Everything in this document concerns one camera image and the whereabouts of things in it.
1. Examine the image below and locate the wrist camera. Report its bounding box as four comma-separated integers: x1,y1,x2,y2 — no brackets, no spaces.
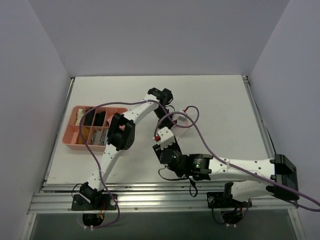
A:
154,127,176,150
172,111,189,125

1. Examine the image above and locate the black rolled cloth in tray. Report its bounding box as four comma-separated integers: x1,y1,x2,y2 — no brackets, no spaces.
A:
83,107,96,126

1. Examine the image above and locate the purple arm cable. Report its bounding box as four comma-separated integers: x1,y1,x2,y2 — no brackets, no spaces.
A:
152,112,320,213
79,100,200,229

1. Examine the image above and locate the grey rolled cloth in tray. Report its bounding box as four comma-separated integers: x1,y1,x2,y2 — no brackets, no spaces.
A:
91,129,108,146

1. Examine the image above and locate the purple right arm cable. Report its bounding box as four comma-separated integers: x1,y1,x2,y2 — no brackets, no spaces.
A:
152,112,320,213

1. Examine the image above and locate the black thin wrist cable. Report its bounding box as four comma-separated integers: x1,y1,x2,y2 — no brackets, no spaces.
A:
157,167,198,198

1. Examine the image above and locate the white rolled cloth in tray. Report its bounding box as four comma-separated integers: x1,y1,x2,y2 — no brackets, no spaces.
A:
75,108,85,126

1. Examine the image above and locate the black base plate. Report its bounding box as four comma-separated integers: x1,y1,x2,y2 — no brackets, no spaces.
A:
71,194,117,211
206,192,252,209

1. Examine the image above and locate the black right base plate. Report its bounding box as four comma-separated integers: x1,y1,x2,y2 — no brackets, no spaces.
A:
206,192,252,209

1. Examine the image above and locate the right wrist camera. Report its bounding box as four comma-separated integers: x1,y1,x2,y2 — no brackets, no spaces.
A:
154,127,176,150

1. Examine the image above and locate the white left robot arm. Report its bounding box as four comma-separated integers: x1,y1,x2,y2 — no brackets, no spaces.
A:
79,87,175,210

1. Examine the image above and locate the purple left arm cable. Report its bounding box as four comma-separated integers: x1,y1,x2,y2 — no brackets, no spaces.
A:
79,100,200,229

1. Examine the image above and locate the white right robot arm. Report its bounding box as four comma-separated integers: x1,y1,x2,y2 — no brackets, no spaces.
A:
152,142,300,207

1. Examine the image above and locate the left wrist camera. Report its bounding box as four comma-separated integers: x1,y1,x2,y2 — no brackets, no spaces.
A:
172,111,189,125

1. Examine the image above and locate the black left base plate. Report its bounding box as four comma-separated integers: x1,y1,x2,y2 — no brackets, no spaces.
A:
71,194,117,211

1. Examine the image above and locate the orange rolled cloth in tray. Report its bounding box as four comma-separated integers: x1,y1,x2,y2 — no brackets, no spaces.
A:
77,126,91,145

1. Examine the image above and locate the aluminium frame rail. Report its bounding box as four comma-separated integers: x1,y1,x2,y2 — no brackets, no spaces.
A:
27,186,300,213

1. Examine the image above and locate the white underwear with pink trim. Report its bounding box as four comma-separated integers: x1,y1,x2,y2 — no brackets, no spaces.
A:
171,116,192,141

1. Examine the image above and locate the pink plastic organizer tray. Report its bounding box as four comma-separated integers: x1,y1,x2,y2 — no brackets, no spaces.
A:
62,105,128,152

